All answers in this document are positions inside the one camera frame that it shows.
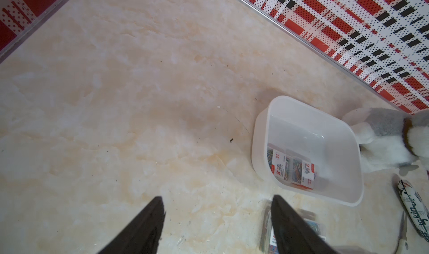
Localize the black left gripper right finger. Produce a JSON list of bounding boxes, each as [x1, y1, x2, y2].
[[271, 195, 336, 254]]

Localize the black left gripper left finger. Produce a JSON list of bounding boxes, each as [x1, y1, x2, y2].
[[100, 196, 165, 254]]

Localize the white plastic storage box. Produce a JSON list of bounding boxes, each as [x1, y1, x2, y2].
[[251, 96, 364, 207]]

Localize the paper clip box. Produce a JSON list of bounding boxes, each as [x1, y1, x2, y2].
[[267, 147, 290, 183], [291, 157, 318, 189], [259, 200, 326, 254]]

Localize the grey white husky plush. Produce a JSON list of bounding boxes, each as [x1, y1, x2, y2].
[[342, 108, 429, 176]]

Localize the white handled scissors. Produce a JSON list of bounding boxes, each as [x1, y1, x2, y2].
[[395, 212, 409, 254]]

